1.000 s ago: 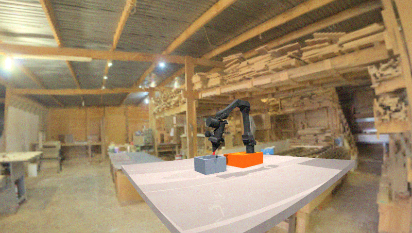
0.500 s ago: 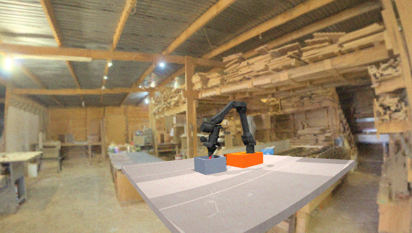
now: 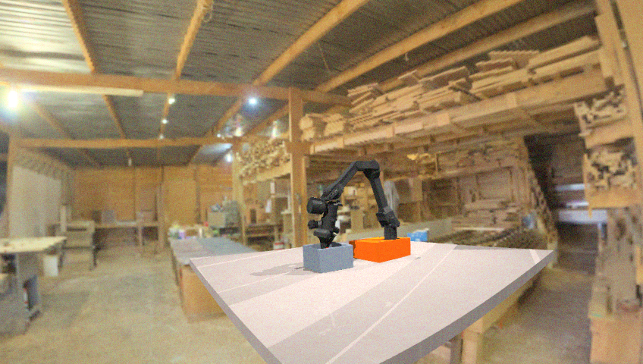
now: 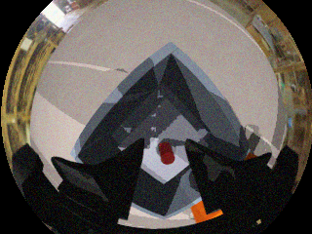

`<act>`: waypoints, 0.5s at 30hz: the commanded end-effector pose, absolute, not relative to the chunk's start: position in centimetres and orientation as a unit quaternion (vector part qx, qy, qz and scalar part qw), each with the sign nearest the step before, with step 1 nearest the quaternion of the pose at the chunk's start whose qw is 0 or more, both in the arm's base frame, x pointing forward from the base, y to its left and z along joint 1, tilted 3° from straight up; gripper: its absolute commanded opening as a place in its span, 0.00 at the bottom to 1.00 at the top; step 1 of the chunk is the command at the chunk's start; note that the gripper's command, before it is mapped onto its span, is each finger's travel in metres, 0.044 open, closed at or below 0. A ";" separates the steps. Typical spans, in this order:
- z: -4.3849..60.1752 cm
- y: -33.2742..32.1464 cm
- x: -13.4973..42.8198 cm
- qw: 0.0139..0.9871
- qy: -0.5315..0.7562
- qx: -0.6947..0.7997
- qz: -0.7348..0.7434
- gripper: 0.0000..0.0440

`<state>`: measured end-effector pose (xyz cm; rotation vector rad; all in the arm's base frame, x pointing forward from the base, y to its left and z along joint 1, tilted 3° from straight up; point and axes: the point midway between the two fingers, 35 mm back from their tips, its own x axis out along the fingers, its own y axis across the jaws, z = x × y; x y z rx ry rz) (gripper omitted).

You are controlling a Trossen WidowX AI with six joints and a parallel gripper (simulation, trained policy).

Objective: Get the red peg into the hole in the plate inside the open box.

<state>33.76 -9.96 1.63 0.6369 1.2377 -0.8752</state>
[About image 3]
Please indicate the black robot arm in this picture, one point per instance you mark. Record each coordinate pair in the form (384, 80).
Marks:
(371, 170)

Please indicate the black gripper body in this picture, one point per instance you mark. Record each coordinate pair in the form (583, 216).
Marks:
(327, 228)

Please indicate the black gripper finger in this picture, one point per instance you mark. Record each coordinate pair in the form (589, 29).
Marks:
(324, 242)
(332, 238)

